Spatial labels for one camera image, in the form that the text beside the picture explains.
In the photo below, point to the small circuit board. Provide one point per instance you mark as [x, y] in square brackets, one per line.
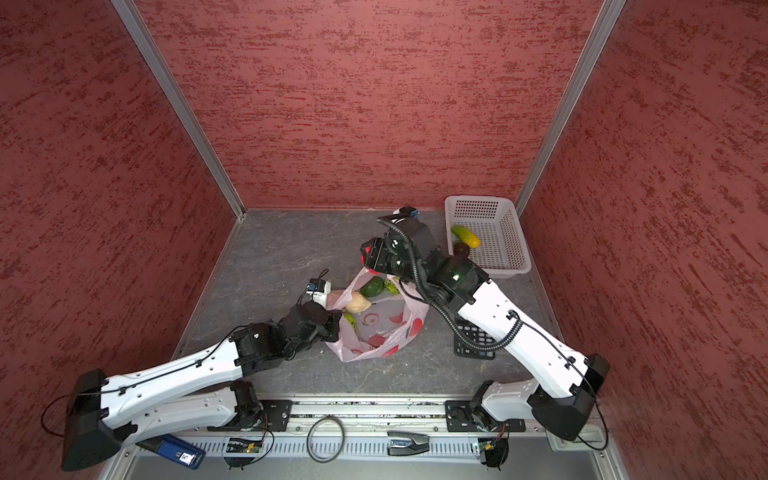
[243, 446]
[493, 453]

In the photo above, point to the dark brown round fruit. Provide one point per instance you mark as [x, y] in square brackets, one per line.
[461, 249]

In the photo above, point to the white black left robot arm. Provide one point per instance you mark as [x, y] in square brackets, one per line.
[207, 389]

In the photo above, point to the black desk calculator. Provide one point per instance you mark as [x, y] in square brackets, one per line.
[477, 336]

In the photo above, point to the right small circuit board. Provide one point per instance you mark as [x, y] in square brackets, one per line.
[493, 453]

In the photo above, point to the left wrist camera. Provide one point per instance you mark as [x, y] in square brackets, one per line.
[318, 291]

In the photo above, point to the white perforated plastic basket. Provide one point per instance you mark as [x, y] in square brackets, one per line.
[503, 251]

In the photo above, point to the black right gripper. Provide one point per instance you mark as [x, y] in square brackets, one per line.
[378, 257]

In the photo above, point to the small green kiwi half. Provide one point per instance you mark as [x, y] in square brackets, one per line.
[351, 320]

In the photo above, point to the aluminium corner post right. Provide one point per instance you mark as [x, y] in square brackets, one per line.
[602, 28]

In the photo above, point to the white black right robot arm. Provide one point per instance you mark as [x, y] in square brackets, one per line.
[563, 391]

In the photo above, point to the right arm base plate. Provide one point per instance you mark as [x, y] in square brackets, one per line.
[469, 416]

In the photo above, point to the green spotted custard apple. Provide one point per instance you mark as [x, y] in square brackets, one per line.
[391, 287]

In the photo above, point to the yellow green mango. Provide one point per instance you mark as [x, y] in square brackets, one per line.
[466, 236]

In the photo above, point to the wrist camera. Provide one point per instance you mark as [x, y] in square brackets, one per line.
[404, 212]
[318, 291]

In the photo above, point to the pale yellow fruit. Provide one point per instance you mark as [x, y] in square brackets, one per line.
[357, 304]

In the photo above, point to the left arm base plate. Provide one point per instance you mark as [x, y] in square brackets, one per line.
[272, 415]

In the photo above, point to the aluminium corner post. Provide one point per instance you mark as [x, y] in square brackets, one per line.
[136, 27]
[602, 28]

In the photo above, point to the black stapler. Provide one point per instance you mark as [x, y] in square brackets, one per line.
[407, 444]

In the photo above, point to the aluminium front rail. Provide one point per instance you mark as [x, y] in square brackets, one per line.
[336, 428]

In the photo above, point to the left small circuit board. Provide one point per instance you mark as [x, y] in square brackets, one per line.
[243, 446]

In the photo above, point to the aluminium corner post left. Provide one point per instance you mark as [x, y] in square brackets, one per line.
[136, 27]

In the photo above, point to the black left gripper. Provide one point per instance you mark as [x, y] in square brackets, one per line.
[332, 323]

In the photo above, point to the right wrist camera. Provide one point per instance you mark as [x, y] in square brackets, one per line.
[404, 212]

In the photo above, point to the blue black box device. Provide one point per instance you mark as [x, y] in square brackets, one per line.
[175, 449]

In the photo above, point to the pink printed plastic bag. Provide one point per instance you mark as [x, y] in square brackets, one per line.
[387, 327]

